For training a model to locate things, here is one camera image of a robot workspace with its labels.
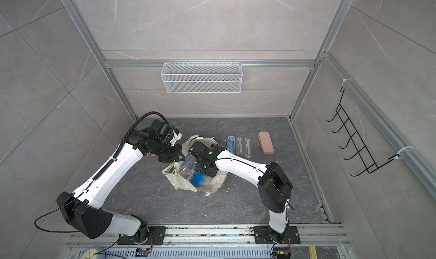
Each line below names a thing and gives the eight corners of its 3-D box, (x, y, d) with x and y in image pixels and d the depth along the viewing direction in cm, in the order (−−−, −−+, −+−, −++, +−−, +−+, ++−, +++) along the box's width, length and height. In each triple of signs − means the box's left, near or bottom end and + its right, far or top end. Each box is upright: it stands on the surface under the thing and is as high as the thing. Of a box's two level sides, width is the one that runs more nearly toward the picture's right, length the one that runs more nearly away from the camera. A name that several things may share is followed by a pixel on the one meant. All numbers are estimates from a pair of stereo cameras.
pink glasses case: (260, 154, 103) (261, 152, 101) (257, 134, 114) (258, 131, 111) (273, 154, 103) (274, 152, 101) (269, 134, 114) (269, 131, 111)
